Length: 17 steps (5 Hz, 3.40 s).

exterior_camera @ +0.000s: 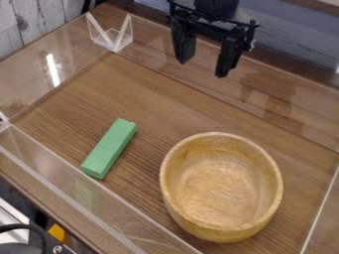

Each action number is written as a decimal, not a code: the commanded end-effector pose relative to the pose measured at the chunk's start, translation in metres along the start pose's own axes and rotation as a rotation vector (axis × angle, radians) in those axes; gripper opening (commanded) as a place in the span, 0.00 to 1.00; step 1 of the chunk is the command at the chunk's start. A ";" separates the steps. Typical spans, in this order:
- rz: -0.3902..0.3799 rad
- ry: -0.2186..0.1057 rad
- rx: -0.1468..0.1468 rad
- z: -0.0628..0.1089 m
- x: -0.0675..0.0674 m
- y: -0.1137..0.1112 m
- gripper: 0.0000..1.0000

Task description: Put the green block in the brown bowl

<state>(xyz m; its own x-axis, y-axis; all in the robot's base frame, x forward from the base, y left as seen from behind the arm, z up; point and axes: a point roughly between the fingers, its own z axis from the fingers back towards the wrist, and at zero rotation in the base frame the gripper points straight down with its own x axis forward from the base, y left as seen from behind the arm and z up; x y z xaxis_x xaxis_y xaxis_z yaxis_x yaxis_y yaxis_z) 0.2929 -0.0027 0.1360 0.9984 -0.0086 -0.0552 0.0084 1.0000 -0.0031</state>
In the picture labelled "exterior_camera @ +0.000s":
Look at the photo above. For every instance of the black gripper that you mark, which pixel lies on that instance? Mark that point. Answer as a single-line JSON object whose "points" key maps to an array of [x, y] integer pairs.
{"points": [[218, 19]]}

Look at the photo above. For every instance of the green rectangular block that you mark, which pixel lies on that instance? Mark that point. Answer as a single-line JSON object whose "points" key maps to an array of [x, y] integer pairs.
{"points": [[109, 148]]}

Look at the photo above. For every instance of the brown wooden bowl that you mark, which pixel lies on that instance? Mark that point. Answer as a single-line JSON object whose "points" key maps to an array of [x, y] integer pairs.
{"points": [[222, 186]]}

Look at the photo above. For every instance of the yellow and black device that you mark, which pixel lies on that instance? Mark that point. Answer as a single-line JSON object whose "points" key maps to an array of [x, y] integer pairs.
{"points": [[65, 237]]}

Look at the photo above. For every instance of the clear acrylic corner bracket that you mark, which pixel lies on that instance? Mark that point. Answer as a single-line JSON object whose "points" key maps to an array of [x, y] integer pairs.
{"points": [[113, 39]]}

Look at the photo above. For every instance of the clear acrylic front wall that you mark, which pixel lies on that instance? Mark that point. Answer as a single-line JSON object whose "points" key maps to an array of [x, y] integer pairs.
{"points": [[93, 213]]}

